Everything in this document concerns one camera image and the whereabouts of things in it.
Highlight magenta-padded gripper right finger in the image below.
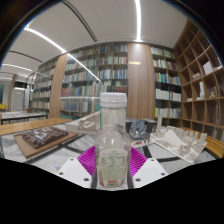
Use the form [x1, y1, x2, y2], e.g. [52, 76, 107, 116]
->
[128, 146, 169, 189]

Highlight white architectural model with ramp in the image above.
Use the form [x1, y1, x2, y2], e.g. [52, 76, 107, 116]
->
[64, 111, 102, 134]

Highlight brown model on wooden board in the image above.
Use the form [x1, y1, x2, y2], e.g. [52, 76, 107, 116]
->
[13, 126, 79, 160]

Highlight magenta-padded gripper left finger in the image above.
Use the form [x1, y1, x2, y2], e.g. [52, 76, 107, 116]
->
[55, 144, 98, 189]

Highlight large white architectural model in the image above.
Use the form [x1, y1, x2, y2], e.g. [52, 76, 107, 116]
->
[149, 125, 208, 164]

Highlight wall bookshelf full of books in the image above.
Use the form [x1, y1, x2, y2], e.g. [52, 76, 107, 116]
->
[29, 43, 183, 121]

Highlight clear plastic drink bottle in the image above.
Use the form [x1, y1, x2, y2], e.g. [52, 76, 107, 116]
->
[94, 92, 133, 189]

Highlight ceiling strip lights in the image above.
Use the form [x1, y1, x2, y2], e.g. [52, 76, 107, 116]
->
[1, 0, 143, 81]

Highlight dark grey architectural model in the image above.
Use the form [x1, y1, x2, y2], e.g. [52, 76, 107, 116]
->
[126, 119, 158, 141]

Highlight wooden cubby shelf unit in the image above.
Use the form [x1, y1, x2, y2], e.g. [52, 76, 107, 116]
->
[173, 19, 224, 141]

